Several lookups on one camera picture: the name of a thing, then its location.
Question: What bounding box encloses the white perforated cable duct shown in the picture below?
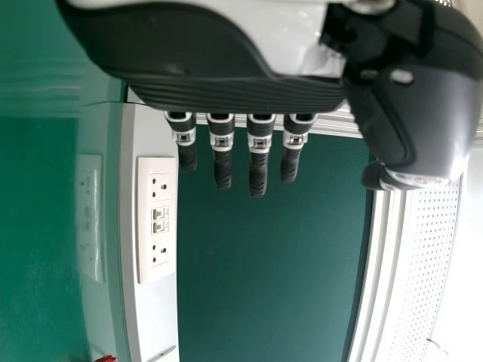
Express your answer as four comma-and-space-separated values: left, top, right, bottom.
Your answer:
380, 175, 465, 362

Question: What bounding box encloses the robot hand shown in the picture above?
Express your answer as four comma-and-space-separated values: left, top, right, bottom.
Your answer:
56, 0, 483, 198

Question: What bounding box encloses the white socket strip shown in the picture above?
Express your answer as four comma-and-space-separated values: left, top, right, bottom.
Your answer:
136, 156, 177, 285

